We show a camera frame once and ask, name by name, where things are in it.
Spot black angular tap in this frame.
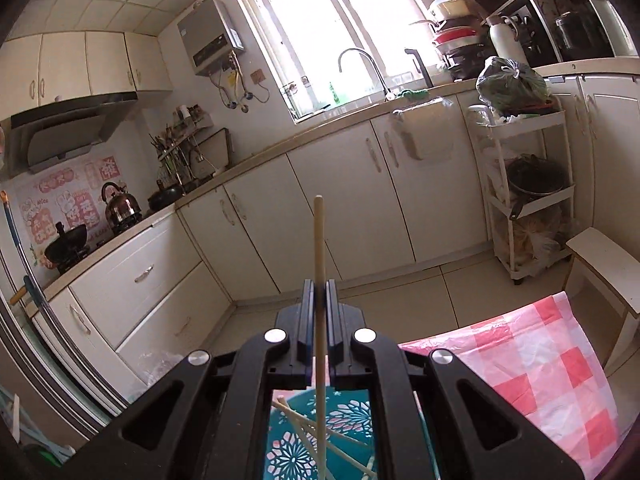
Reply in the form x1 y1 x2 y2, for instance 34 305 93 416
404 47 435 88

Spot grey sliding door frame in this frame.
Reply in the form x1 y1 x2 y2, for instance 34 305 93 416
0 245 131 436

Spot wall utensil rack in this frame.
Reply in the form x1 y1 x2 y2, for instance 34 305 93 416
149 104 213 181

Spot clear plastic bag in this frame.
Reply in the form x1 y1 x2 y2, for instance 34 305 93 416
507 210 568 268

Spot green plastic bag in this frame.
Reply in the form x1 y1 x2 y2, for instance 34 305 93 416
475 56 553 116

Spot dark cooking pot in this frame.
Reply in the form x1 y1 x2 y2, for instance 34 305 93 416
505 155 571 221

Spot white wall cabinets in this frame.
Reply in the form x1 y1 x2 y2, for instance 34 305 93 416
0 30 173 123

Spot white trolley rack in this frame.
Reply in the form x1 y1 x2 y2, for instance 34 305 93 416
467 105 576 286

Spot blue plastic utensil holder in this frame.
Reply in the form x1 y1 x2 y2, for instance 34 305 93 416
263 385 378 480

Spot black frying pan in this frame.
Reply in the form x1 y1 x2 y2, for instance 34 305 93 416
147 184 185 212

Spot curved chrome faucet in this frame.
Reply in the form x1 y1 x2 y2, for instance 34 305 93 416
337 47 393 101

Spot black gas stove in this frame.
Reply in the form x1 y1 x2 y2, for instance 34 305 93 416
42 210 156 276

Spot white framed window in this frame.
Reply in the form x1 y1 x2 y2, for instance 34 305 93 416
230 0 451 123

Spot single wooden chopstick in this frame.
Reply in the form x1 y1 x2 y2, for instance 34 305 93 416
312 195 328 480

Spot white step stool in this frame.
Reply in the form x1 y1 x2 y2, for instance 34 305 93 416
565 227 640 371

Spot white hanging door bin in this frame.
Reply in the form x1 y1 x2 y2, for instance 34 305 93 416
392 97 458 161

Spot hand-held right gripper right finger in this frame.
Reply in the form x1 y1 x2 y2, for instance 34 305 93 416
325 280 583 480

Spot black range hood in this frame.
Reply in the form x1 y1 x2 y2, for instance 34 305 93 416
10 91 138 173

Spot black rimmed tray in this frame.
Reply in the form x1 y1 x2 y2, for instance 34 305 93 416
197 127 232 178

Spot bundle of wooden chopsticks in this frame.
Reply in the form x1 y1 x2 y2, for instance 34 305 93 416
272 395 376 480

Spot white kitchen base cabinets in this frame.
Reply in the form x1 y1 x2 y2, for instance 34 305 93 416
30 57 640 396

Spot blue mop handle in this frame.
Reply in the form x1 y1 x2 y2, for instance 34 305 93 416
0 190 51 311

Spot white countertop shelf rack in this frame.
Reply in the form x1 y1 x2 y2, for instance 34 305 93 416
515 0 640 61

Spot stack of pots and pans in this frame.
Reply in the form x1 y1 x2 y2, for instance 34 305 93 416
409 0 488 81

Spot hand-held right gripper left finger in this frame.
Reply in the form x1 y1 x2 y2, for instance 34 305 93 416
65 280 318 480

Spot white thermos jug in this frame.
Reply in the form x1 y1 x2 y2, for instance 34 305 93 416
486 15 531 68

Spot steel kettle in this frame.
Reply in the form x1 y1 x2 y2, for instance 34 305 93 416
101 181 143 226

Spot grey wall water heater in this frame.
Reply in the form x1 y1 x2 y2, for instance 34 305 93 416
177 0 246 77

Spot black wok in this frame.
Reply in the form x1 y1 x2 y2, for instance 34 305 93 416
44 224 90 266

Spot red wall stickers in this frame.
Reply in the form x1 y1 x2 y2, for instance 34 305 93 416
17 156 118 271

